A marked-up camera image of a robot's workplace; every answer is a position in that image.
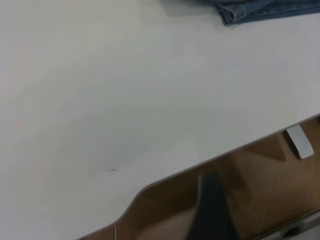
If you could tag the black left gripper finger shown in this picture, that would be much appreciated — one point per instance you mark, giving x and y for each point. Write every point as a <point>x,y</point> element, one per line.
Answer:
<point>212,215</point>

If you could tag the blue denim elastic-waist pants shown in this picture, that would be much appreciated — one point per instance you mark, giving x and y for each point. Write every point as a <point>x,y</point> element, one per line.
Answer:
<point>262,11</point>

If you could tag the white table foot piece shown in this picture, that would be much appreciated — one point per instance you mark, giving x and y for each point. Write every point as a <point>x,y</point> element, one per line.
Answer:
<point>300,142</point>

